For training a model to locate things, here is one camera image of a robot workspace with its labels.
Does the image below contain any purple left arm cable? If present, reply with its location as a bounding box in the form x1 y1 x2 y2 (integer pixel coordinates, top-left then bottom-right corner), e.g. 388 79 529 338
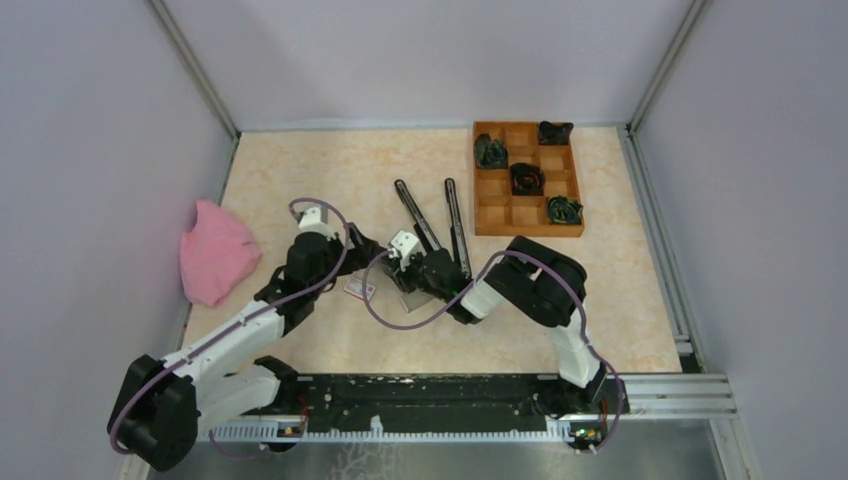
107 197 352 461

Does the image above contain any dark rolled sock back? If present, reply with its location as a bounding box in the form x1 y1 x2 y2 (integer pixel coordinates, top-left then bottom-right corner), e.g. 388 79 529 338
536 121 575 146

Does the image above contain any red white staple box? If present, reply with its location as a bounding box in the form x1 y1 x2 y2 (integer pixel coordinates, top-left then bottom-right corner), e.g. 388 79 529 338
343 277 376 301

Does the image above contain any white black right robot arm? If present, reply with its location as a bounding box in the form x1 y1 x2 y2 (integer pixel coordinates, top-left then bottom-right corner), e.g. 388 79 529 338
379 230 607 412

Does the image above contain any black stapler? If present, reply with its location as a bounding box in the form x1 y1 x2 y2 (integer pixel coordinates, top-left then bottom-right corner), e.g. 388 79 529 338
394 179 442 252
444 178 472 278

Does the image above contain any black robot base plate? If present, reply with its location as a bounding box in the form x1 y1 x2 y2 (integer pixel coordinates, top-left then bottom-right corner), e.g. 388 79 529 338
236 352 631 455

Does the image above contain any wooden compartment tray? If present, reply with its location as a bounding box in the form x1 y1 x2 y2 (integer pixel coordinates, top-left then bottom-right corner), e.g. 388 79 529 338
471 120 586 238

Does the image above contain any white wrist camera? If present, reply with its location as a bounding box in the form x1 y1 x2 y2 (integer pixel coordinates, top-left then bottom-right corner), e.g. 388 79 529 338
388 230 422 264
298 205 335 239

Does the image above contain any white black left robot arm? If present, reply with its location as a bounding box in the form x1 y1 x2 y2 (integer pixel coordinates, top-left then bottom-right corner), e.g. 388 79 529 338
107 223 386 472

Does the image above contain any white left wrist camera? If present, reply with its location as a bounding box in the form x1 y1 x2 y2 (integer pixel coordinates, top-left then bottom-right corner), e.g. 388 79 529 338
298 205 335 239

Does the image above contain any blue green rolled sock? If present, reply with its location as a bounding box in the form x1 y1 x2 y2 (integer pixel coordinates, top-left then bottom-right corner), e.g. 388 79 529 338
546 195 583 225

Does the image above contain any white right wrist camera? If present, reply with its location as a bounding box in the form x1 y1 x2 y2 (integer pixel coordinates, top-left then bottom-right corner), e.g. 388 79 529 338
388 230 422 264

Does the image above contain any pink cloth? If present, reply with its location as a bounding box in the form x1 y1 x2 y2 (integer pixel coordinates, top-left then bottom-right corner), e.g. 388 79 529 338
179 199 263 307

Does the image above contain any green camouflage rolled sock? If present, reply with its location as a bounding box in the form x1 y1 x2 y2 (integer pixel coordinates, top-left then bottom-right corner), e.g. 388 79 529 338
473 134 508 170

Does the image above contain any staple box tray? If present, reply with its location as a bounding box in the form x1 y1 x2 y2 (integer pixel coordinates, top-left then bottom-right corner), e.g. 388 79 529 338
400 292 432 313

